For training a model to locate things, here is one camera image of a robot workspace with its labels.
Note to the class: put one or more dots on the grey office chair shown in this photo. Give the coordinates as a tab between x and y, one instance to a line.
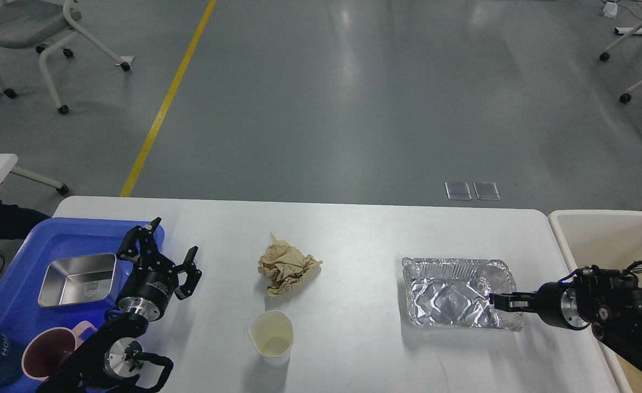
28	24

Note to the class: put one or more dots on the white paper cup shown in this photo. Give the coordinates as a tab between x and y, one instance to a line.
272	336

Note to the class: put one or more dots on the square stainless steel dish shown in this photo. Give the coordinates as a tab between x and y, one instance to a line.
88	281

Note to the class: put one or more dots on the person in dark jeans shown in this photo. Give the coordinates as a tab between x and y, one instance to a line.
16	222

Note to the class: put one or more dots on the left floor socket plate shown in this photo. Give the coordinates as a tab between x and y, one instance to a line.
458	190

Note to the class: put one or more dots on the floor socket plate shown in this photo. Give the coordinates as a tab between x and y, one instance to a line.
458	190
486	190

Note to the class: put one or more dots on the right floor socket plate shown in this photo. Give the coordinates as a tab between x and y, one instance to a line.
486	190

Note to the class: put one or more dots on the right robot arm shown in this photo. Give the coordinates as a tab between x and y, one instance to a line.
609	301

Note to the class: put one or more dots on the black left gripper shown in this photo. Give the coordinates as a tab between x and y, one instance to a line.
152	281

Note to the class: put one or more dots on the pink HOME mug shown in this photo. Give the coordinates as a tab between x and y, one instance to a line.
49	349

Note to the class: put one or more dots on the beige plastic bin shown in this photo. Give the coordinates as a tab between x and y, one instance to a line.
611	240

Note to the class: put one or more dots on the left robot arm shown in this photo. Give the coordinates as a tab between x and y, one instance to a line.
112	359

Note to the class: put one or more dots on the crumpled brown paper napkin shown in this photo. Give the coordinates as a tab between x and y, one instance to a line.
286	266

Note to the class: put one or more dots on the aluminium foil tray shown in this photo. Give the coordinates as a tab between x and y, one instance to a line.
454	293

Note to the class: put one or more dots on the blue plastic tray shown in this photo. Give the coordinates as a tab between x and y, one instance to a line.
21	317

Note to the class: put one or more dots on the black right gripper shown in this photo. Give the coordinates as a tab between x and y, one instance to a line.
555	303

